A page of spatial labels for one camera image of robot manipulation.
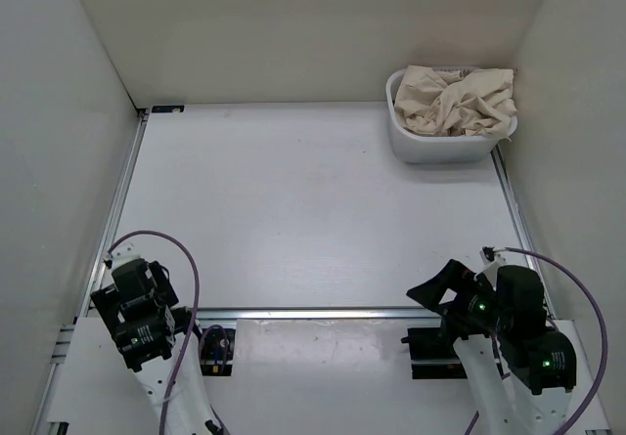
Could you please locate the black corner bracket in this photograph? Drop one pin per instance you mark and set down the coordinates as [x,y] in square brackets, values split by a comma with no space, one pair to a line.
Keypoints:
[168,109]

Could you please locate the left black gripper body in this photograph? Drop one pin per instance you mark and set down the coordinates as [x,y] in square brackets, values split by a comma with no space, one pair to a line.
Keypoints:
[162,287]

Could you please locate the white plastic basket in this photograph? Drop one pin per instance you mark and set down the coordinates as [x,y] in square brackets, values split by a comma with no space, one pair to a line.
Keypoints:
[412,148]

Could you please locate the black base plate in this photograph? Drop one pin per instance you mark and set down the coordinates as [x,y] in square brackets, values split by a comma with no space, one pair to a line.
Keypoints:
[217,351]
[431,357]

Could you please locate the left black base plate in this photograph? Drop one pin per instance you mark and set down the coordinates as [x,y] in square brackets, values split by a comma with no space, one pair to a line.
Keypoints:
[217,351]

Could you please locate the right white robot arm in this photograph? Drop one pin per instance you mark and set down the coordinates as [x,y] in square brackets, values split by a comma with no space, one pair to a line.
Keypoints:
[521,370]

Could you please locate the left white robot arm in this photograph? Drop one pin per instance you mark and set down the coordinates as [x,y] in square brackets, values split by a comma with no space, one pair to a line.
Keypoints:
[158,339]

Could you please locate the beige trousers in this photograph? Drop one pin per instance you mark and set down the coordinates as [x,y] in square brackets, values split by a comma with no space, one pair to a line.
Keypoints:
[456,103]

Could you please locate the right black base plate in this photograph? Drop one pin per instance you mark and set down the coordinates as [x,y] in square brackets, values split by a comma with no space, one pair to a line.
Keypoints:
[431,357]

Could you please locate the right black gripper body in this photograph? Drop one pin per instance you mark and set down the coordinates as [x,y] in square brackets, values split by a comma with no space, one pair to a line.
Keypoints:
[474,304]

